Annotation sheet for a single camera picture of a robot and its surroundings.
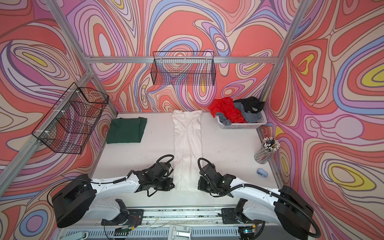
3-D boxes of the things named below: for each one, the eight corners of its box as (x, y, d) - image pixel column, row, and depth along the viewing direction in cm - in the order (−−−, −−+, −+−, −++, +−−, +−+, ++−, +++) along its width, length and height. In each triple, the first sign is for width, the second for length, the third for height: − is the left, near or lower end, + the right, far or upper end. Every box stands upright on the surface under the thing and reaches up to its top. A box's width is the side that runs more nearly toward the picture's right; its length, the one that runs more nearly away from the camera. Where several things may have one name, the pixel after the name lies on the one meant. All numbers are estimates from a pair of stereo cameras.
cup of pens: (255, 164, 94) (266, 149, 80) (252, 152, 99) (261, 136, 85) (268, 164, 94) (282, 149, 80) (264, 152, 99) (276, 136, 85)
